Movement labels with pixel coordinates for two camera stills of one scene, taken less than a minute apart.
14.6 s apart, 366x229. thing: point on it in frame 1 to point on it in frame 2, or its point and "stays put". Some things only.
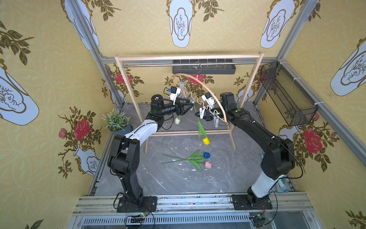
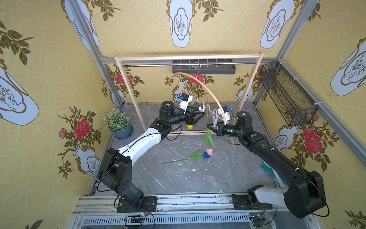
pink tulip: [196, 161] to [208, 138]
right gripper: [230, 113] to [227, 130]
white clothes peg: [201, 111] stays put
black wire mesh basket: [293, 103] stays put
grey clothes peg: [216, 120] stays put
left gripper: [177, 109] to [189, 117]
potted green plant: [117, 122] stays put
